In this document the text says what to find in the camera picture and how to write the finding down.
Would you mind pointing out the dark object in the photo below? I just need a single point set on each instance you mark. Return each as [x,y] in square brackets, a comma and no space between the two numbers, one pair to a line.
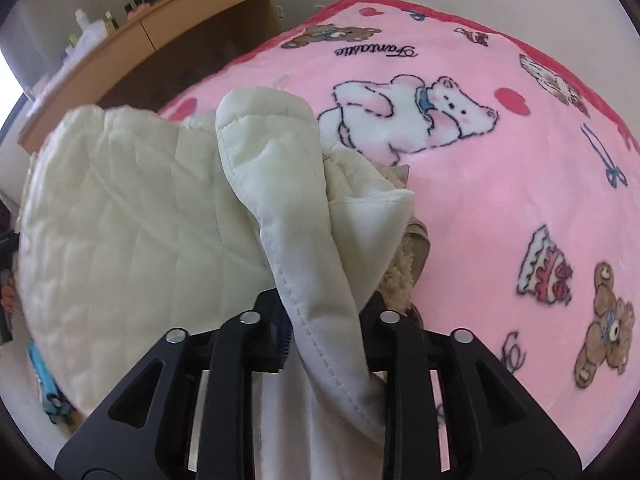
[7,270]

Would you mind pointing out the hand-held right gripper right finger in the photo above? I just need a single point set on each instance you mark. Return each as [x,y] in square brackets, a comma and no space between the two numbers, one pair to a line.
[386,340]

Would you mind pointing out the wooden desk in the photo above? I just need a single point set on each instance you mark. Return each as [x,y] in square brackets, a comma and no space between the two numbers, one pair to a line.
[200,7]

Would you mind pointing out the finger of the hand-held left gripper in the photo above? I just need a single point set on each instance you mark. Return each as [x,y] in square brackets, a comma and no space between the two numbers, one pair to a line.
[45,385]

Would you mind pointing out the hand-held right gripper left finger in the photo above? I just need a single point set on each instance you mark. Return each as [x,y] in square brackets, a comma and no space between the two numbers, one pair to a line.
[285,350]

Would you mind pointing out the small yellow bottle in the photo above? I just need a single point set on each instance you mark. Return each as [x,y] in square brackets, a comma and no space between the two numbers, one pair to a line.
[111,21]

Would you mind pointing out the cream quilted jacket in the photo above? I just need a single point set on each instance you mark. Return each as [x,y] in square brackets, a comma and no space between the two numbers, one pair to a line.
[125,220]

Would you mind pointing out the white wall socket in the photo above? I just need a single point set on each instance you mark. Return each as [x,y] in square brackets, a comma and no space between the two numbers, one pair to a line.
[279,11]

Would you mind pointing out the white plastic bottle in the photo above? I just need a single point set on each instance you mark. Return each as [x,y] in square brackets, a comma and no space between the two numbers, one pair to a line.
[86,22]

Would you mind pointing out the pink printed blanket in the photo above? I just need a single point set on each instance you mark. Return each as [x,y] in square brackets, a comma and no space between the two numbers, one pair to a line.
[500,185]

